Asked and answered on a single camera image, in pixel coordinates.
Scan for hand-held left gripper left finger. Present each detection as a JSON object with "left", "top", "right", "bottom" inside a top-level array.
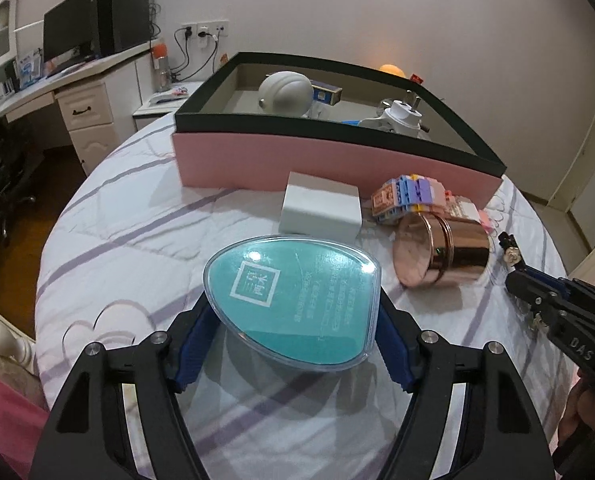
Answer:
[{"left": 30, "top": 302, "right": 227, "bottom": 480}]

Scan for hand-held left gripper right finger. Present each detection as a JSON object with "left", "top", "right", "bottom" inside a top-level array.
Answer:
[{"left": 372, "top": 295, "right": 551, "bottom": 480}]

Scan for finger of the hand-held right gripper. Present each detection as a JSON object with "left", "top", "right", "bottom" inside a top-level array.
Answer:
[
  {"left": 505, "top": 281, "right": 564, "bottom": 329},
  {"left": 515, "top": 266, "right": 595, "bottom": 307}
]

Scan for black hair clip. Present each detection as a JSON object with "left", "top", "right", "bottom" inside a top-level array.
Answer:
[{"left": 497, "top": 231, "right": 525, "bottom": 268}]

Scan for teal teardrop plastic case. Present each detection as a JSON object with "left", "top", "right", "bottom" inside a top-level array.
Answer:
[{"left": 202, "top": 235, "right": 382, "bottom": 372}]

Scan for pink storage box black rim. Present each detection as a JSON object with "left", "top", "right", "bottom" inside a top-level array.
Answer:
[{"left": 172, "top": 51, "right": 507, "bottom": 209}]

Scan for white plug adapter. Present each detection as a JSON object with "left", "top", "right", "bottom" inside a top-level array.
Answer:
[{"left": 360, "top": 91, "right": 431, "bottom": 137}]

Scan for small blue box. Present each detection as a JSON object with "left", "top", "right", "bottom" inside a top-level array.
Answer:
[{"left": 310, "top": 84, "right": 342, "bottom": 106}]

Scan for white ribbed dome object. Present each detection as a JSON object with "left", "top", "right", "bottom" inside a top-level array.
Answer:
[{"left": 258, "top": 71, "right": 312, "bottom": 111}]

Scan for person's right hand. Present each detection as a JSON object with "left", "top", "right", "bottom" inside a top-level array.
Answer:
[{"left": 559, "top": 377, "right": 586, "bottom": 454}]

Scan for rose gold metal canister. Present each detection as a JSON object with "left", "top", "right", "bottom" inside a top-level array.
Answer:
[{"left": 392, "top": 211, "right": 493, "bottom": 289}]

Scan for pastel building block toy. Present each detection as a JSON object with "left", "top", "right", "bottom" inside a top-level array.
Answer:
[{"left": 371, "top": 174, "right": 494, "bottom": 233}]

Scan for small white box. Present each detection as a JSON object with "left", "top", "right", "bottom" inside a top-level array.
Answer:
[{"left": 279, "top": 171, "right": 362, "bottom": 237}]

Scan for pink blanket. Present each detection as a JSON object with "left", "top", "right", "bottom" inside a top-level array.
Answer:
[{"left": 0, "top": 355, "right": 53, "bottom": 466}]

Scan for white bedside table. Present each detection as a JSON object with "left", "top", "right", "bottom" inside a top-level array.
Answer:
[{"left": 132, "top": 80, "right": 203, "bottom": 133}]

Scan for black office chair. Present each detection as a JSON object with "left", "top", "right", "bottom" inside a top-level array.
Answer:
[{"left": 0, "top": 120, "right": 43, "bottom": 246}]

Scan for white drawer unit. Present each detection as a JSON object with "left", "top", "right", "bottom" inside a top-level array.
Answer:
[{"left": 55, "top": 82, "right": 116, "bottom": 176}]

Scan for bottle with orange cap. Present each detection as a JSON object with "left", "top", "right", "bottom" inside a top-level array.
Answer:
[{"left": 151, "top": 42, "right": 171, "bottom": 92}]

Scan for white desk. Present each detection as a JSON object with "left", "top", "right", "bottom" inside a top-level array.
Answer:
[{"left": 0, "top": 37, "right": 163, "bottom": 176}]

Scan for blue white packets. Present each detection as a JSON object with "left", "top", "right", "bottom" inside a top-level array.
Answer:
[{"left": 16, "top": 50, "right": 46, "bottom": 88}]

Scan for black computer tower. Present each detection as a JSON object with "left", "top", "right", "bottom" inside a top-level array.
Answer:
[{"left": 96, "top": 0, "right": 151, "bottom": 56}]

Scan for black computer monitor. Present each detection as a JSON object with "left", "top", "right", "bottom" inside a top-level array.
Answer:
[{"left": 42, "top": 0, "right": 101, "bottom": 63}]

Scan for white bed post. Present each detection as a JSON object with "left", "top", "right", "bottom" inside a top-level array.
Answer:
[{"left": 0, "top": 295, "right": 36, "bottom": 376}]

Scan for black power cable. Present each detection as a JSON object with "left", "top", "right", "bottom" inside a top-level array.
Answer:
[{"left": 174, "top": 30, "right": 218, "bottom": 81}]

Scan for white wall outlet strip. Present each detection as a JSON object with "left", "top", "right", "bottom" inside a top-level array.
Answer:
[{"left": 182, "top": 20, "right": 229, "bottom": 36}]

